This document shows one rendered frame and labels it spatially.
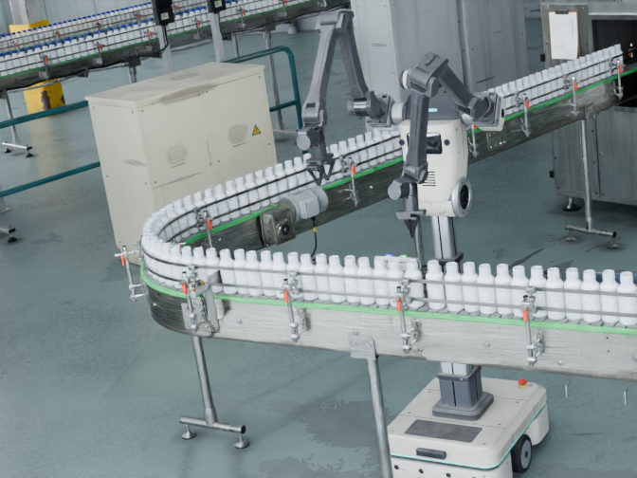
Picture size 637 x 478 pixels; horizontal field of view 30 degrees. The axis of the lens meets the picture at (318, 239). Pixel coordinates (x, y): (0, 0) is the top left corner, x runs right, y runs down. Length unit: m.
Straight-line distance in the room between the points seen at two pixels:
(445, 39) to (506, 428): 5.95
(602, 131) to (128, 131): 3.07
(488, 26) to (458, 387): 6.25
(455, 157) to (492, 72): 6.31
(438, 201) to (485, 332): 0.79
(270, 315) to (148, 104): 3.62
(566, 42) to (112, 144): 3.06
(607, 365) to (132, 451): 2.60
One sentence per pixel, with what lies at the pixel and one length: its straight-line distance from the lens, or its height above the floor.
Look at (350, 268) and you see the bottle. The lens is 4.19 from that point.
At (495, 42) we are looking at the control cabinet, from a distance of 10.87.
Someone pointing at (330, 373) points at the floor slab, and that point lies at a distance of 6.14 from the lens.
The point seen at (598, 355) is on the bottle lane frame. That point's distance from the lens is 3.90.
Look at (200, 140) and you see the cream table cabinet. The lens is 8.08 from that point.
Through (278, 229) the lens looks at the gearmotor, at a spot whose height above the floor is 0.93.
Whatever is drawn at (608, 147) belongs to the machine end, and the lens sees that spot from 7.86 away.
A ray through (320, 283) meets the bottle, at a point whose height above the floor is 1.07.
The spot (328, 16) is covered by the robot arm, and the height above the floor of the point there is 1.96.
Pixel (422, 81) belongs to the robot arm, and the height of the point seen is 1.76.
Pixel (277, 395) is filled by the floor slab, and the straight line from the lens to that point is 5.98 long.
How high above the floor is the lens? 2.53
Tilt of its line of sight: 18 degrees down
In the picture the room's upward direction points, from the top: 8 degrees counter-clockwise
